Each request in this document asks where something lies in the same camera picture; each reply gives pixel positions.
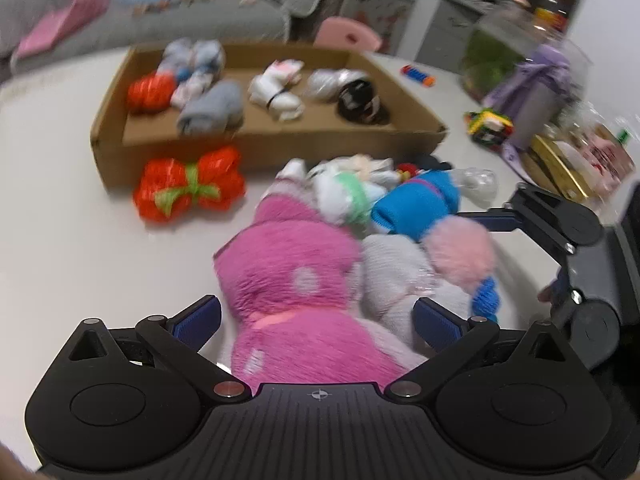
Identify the refrigerator with floral stickers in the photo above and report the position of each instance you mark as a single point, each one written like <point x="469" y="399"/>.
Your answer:
<point x="390" y="5"/>

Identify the small pink toy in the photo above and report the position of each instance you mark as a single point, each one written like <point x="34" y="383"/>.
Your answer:
<point x="250" y="0"/>

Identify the small orange bag bundle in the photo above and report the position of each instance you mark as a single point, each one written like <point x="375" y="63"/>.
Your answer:
<point x="150" y="92"/>

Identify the colourful block toy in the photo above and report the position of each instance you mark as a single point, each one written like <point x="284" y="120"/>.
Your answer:
<point x="490" y="127"/>

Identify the grey cabinet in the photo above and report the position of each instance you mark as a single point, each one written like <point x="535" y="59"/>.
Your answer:
<point x="450" y="25"/>

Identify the clear plastic bag bundle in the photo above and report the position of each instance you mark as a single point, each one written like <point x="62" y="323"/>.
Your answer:
<point x="330" y="84"/>
<point x="475" y="185"/>

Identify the orange blue toy brick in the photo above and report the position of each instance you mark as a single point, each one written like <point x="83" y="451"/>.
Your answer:
<point x="417" y="74"/>

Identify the gold box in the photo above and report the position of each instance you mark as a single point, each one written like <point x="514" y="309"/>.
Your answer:
<point x="560" y="165"/>

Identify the orange bag bundle green tie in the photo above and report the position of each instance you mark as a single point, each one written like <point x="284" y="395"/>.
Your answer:
<point x="175" y="185"/>

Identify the purple cloth bag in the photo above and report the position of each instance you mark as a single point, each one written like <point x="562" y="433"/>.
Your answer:
<point x="540" y="90"/>

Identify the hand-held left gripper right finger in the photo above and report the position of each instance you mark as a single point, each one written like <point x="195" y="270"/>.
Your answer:
<point x="437" y="322"/>

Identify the glass fish bowl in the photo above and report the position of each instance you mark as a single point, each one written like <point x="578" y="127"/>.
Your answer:
<point x="500" y="55"/>

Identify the black bundle with red trim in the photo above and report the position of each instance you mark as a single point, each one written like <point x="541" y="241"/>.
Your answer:
<point x="430" y="164"/>

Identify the white bundle with black band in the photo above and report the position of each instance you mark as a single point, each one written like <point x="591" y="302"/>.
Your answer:
<point x="275" y="90"/>

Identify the pink fluffy pompom bundle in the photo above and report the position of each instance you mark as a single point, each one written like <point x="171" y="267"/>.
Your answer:
<point x="460" y="255"/>

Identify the blue knit bundle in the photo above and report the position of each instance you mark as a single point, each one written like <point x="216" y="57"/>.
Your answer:
<point x="415" y="205"/>

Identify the white desktop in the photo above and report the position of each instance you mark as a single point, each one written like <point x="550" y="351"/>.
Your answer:
<point x="60" y="270"/>

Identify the pink plastic chair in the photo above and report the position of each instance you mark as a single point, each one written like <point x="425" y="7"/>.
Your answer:
<point x="345" y="35"/>

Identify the white bundle green fuzzy band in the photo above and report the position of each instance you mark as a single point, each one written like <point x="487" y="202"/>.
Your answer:
<point x="345" y="195"/>

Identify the grey sofa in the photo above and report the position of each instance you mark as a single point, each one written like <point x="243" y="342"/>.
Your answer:
<point x="175" y="20"/>

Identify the pale blue white bundle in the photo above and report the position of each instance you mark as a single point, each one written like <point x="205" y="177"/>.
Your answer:
<point x="195" y="67"/>

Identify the brown cardboard box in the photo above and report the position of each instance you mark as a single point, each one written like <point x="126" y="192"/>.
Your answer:
<point x="115" y="160"/>

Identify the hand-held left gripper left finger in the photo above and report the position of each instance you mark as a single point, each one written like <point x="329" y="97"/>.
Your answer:
<point x="197" y="322"/>

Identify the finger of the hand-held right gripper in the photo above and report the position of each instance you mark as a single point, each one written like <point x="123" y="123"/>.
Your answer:
<point x="485" y="220"/>

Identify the pink fuzzy dotted garment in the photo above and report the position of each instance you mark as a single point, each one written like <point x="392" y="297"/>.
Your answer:
<point x="290" y="270"/>

